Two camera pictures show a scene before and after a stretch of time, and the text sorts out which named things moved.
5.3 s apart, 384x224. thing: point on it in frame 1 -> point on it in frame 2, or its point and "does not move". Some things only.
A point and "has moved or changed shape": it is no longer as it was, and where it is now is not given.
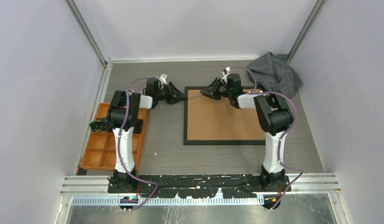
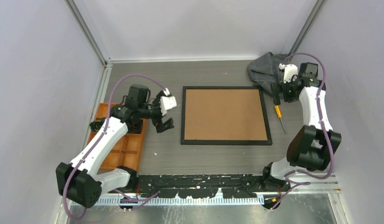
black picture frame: x=208 y=121 does not move
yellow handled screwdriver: x=199 y=94 has moved or changed shape
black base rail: x=232 y=186 does not move
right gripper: x=212 y=90 -> x=280 y=87
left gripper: x=175 y=95 -> x=160 y=126
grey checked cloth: x=274 y=73 does not move
